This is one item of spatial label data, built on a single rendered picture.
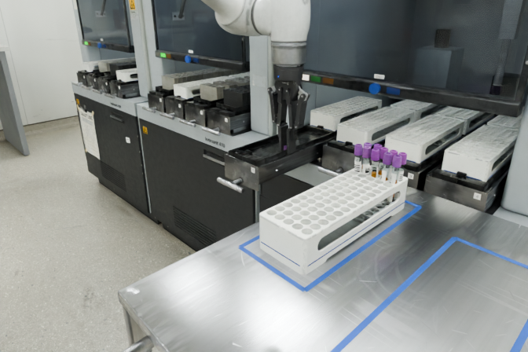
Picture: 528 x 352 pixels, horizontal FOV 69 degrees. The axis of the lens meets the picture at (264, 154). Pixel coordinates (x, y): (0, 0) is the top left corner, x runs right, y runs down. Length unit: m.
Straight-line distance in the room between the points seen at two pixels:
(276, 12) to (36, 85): 3.64
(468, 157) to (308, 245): 0.53
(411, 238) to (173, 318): 0.40
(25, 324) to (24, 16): 3.06
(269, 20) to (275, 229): 0.55
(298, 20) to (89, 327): 1.41
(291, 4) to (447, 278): 0.65
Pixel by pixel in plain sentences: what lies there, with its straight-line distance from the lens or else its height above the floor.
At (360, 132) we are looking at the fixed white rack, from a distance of 1.09.
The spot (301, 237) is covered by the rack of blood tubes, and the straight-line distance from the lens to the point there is 0.55.
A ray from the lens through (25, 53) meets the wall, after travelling 4.35.
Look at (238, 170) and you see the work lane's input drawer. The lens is 1.03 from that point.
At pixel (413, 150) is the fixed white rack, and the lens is 1.03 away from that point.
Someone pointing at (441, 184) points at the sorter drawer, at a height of 0.80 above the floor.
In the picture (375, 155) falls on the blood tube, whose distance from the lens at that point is 0.74.
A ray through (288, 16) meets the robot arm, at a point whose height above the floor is 1.16.
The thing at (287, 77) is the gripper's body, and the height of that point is 1.02.
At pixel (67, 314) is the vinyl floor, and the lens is 1.89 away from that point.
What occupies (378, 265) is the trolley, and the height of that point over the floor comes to 0.82.
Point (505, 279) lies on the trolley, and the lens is 0.67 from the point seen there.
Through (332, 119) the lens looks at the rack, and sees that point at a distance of 1.22.
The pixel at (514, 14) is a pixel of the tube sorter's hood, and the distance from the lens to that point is 0.96.
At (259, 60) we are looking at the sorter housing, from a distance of 1.37.
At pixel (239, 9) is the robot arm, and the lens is 1.01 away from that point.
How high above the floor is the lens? 1.19
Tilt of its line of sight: 21 degrees down
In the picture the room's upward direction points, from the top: straight up
